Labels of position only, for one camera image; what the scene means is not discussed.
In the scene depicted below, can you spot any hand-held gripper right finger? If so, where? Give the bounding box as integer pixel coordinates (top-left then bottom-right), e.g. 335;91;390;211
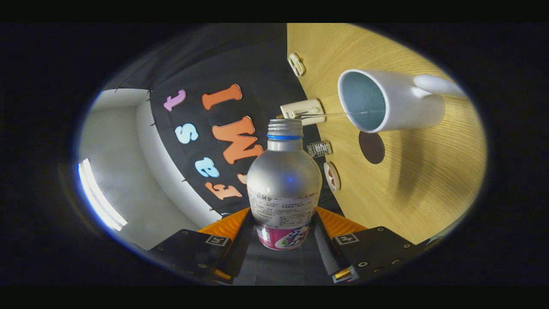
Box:
315;207;429;284

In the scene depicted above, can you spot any long ceiling light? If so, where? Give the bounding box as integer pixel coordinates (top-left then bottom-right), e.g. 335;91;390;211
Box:
78;158;128;232

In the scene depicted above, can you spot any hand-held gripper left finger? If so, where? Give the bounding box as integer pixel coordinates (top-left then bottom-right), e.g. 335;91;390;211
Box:
148;207;256;285

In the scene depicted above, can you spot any round dark brown coaster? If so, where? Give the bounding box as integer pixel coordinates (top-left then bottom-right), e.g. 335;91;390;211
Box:
359;131;386;164

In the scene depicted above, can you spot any white cup blue inside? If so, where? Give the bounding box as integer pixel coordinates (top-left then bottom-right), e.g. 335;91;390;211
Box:
338;69;468;133

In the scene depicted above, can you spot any silver juice bottle pink label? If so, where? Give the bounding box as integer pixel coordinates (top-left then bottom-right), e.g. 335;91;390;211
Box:
247;119;323;251

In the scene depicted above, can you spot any white toaster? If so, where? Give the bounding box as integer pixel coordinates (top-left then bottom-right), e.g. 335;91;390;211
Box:
281;99;326;126

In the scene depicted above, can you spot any small white divided tray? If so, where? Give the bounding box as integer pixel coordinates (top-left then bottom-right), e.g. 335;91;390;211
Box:
288;53;305;77

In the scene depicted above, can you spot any wooden table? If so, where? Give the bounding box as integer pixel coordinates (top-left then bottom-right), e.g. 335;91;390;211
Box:
287;24;487;245

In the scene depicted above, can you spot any white plate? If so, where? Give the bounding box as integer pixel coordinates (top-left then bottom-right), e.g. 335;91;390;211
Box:
323;162;341;192

